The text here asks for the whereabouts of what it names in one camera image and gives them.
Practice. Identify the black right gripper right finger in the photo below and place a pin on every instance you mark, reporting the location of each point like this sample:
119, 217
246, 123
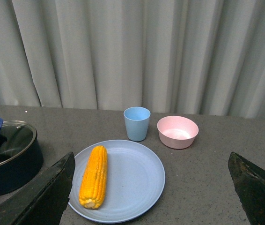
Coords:
249, 183

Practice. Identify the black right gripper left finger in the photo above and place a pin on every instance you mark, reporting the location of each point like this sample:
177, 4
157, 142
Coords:
44, 199

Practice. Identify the yellow corn cob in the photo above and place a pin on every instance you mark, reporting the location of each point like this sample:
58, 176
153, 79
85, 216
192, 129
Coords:
93, 185

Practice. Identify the glass lid with blue knob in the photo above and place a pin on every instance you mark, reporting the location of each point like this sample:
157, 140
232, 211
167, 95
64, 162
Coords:
15, 138

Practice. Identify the dark blue pot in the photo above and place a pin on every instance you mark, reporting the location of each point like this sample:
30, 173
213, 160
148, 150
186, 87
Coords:
19, 171

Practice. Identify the light blue plate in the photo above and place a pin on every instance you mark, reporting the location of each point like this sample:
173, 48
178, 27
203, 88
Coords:
136, 179

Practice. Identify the pink bowl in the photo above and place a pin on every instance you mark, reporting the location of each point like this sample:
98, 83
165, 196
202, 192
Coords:
177, 132

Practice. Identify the light blue cup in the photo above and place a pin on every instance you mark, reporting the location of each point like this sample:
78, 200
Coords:
137, 123

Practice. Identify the grey white curtain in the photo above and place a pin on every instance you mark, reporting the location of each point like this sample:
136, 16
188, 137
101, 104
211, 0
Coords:
180, 56

